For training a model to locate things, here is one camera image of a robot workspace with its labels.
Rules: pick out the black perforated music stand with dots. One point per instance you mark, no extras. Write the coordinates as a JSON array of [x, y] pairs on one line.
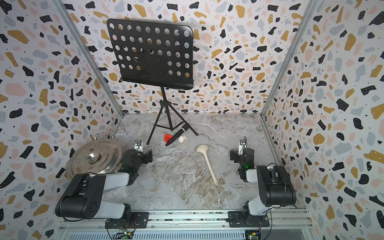
[[155, 54]]

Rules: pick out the left green circuit board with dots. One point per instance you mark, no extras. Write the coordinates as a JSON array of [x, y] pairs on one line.
[[123, 234]]

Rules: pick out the stainless steel pot lid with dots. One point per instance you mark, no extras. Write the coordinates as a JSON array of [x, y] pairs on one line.
[[102, 156]]

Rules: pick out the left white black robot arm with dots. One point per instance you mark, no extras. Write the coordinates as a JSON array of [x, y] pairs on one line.
[[83, 198]]

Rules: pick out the right green circuit board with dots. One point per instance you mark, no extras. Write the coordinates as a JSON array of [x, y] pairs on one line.
[[253, 235]]

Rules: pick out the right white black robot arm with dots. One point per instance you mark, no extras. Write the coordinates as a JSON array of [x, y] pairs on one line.
[[275, 190]]

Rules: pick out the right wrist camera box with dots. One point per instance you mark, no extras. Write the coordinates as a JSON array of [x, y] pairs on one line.
[[242, 146]]

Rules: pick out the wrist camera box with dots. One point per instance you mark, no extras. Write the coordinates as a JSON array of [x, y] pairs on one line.
[[242, 146], [138, 145]]

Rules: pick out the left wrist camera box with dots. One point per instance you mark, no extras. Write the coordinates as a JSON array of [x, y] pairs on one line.
[[138, 145]]

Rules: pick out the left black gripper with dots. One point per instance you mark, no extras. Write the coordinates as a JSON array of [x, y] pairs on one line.
[[147, 156]]

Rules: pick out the stainless steel soup pot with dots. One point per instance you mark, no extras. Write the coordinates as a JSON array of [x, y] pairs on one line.
[[105, 138]]

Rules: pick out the cream plastic ladle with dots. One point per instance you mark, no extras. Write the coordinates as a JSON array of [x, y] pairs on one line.
[[203, 149]]

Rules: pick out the green circuit board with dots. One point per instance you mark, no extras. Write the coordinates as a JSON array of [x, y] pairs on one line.
[[123, 234], [253, 235]]

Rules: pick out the small red block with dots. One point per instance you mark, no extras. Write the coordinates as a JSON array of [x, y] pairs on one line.
[[167, 137]]

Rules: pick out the small cream white block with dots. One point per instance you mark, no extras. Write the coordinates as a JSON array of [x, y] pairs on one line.
[[182, 139]]

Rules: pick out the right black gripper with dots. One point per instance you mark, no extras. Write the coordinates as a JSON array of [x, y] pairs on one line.
[[235, 155]]

